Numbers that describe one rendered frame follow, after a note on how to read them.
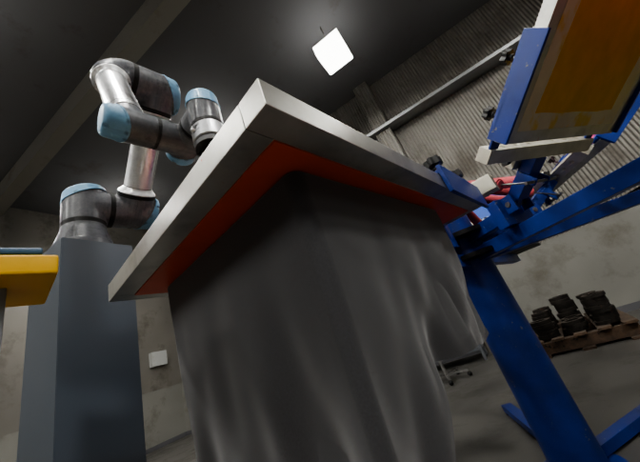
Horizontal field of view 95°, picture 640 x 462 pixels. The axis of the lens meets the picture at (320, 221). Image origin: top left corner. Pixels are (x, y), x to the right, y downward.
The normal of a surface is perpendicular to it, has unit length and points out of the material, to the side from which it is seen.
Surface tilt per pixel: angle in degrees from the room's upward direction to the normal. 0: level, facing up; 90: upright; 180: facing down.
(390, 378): 95
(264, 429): 95
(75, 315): 90
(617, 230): 90
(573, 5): 148
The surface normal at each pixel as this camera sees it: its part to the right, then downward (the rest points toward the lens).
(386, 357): 0.68, -0.40
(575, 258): -0.50, -0.20
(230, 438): -0.65, -0.04
